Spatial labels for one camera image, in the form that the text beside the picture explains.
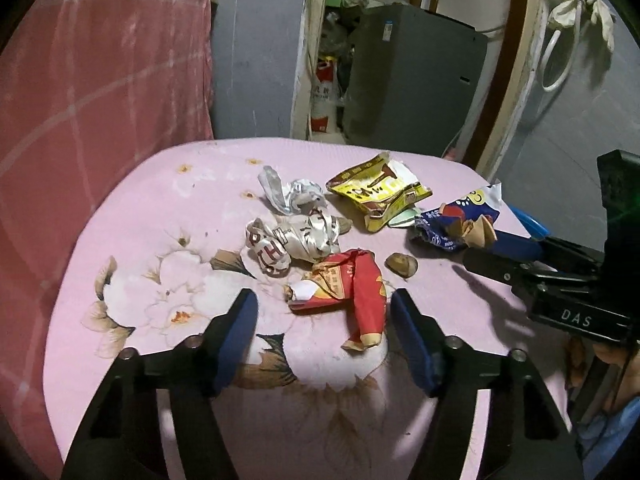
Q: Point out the white red-print wrapper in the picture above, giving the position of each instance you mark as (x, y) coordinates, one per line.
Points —
(295, 240)

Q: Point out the grey appliance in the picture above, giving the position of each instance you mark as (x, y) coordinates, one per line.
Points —
(415, 90)

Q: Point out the yellow brown snack packet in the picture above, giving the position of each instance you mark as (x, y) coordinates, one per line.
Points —
(372, 190)

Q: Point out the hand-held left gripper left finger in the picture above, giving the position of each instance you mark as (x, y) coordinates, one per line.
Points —
(240, 342)

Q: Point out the pink plaid cloth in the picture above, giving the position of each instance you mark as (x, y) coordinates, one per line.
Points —
(100, 85)

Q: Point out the green illustrated paper card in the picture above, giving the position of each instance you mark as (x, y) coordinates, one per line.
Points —
(406, 217)

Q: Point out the red snack wrapper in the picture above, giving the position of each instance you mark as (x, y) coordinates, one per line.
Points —
(357, 285)

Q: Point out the blue snack wrapper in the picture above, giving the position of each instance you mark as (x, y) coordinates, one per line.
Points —
(450, 220)

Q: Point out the person's blue clothing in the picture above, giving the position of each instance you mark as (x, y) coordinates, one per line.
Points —
(615, 440)

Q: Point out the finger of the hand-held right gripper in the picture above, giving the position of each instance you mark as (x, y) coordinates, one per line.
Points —
(532, 225)
(500, 267)

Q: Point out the wooden door frame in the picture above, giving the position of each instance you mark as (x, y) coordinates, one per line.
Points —
(510, 50)

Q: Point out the silver wrapper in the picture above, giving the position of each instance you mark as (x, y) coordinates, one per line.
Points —
(287, 192)

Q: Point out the brown nut shell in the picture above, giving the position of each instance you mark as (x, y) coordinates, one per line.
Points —
(400, 263)

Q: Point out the pink floral blanket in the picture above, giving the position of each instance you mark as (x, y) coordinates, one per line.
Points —
(150, 200)

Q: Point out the white red sack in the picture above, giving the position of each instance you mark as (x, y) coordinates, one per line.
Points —
(324, 105)

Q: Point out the hanging white cloth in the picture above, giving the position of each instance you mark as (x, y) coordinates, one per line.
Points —
(565, 12)

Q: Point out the person's right hand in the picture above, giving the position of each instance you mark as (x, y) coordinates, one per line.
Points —
(607, 365)

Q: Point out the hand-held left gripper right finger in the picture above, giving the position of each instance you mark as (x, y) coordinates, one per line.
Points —
(412, 345)

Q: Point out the clear plastic bag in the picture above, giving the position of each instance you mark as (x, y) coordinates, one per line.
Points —
(340, 35)

